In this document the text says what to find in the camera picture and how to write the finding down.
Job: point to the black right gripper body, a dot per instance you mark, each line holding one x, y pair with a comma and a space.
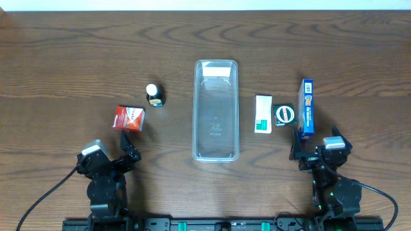
309, 154

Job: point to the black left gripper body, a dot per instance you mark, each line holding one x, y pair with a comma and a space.
120, 162

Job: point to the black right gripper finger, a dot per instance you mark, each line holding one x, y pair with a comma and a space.
335, 131
296, 149

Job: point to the red medicine box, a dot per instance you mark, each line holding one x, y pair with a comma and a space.
130, 119

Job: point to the dark green small box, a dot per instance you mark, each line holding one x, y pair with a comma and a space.
284, 115

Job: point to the blue tall carton box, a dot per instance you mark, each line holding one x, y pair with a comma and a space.
305, 124

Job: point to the white green box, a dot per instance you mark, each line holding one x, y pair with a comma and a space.
263, 118

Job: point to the dark bottle white cap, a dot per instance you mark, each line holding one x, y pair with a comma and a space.
154, 95

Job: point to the clear plastic container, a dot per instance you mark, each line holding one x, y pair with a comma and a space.
216, 119

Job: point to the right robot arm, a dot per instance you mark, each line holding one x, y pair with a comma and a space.
336, 197

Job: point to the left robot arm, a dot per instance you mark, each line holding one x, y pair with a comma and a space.
107, 189

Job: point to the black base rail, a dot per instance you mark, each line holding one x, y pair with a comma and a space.
278, 223

